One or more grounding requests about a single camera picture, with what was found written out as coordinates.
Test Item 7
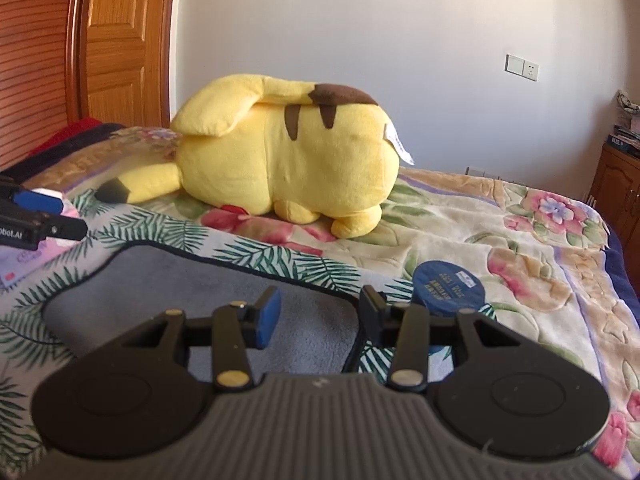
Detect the pink printed packet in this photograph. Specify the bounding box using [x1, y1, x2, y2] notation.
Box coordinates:
[0, 187, 90, 292]

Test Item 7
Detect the blue bed sheet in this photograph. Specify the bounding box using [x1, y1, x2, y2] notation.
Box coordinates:
[602, 222, 640, 322]

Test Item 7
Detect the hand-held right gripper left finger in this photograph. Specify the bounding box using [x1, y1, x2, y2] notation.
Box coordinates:
[119, 285, 283, 394]

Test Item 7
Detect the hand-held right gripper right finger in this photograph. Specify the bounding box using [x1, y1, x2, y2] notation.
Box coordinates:
[359, 285, 521, 394]

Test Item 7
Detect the grey towel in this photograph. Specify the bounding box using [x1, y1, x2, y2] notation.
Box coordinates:
[42, 241, 362, 377]

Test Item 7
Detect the red cloth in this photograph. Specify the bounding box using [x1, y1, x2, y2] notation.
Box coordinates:
[27, 117, 102, 157]

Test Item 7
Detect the leaf print cloth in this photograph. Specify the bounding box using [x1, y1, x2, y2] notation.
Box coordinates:
[0, 189, 496, 480]

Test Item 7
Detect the round blue tin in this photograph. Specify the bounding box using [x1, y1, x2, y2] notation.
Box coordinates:
[412, 260, 488, 319]

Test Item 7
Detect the floral blanket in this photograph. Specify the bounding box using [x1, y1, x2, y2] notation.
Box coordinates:
[20, 127, 632, 471]

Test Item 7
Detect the dark blue blanket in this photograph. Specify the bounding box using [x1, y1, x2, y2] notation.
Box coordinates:
[0, 122, 128, 182]

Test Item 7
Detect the wooden louvered panel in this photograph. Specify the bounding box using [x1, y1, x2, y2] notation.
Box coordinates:
[0, 0, 87, 172]

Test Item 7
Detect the yellow plush toy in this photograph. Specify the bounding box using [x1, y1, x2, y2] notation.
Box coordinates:
[94, 74, 416, 239]

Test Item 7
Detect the stack of books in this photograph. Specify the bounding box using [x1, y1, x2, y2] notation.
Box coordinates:
[605, 125, 640, 157]

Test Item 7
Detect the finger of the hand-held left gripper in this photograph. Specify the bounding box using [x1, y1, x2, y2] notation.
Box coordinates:
[36, 214, 89, 244]
[0, 180, 67, 217]

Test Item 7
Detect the wooden door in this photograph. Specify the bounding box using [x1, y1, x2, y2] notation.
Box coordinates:
[77, 0, 179, 129]

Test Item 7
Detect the white wall socket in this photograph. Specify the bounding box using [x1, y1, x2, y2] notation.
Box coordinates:
[504, 53, 541, 82]

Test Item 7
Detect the wooden cabinet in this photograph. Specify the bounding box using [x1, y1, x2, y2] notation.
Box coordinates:
[584, 142, 640, 262]

